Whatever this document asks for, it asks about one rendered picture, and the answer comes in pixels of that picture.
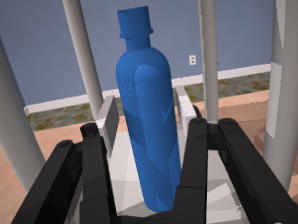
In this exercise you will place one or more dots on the blue bottle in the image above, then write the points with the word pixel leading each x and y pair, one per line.
pixel 144 81

